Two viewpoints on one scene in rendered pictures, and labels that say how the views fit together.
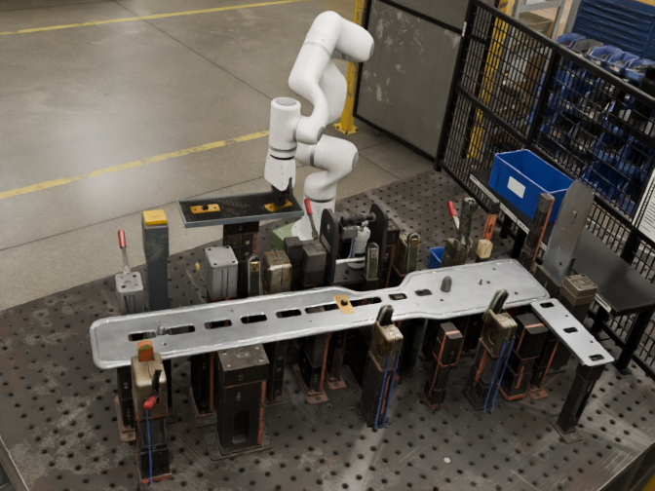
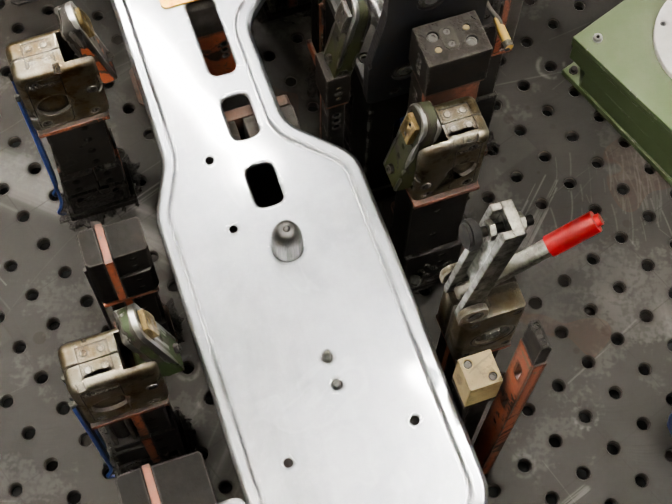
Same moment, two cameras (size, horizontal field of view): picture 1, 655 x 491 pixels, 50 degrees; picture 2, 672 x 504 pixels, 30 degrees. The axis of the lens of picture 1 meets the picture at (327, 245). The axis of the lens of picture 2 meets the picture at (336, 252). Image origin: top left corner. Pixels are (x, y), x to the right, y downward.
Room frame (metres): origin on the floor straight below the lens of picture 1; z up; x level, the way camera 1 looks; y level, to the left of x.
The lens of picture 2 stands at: (1.85, -0.89, 2.19)
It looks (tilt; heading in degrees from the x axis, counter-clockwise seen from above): 67 degrees down; 94
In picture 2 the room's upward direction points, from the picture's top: 2 degrees clockwise
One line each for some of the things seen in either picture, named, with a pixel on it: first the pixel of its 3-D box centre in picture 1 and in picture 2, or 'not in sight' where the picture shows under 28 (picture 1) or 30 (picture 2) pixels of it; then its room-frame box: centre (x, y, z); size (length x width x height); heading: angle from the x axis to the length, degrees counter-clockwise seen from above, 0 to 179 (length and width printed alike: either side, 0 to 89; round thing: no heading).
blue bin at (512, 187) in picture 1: (532, 185); not in sight; (2.36, -0.73, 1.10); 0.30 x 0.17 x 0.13; 31
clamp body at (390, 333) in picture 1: (380, 373); (77, 129); (1.50, -0.20, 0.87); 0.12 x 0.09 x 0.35; 24
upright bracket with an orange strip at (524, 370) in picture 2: (479, 264); (502, 415); (2.01, -0.52, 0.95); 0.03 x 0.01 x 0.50; 114
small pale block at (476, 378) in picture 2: (474, 285); (460, 422); (1.97, -0.52, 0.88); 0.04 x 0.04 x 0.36; 24
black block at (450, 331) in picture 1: (442, 366); (130, 294); (1.59, -0.39, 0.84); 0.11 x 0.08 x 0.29; 24
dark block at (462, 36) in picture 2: (379, 276); (434, 137); (1.92, -0.19, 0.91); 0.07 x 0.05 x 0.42; 24
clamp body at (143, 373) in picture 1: (152, 419); not in sight; (1.22, 0.39, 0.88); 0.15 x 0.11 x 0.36; 24
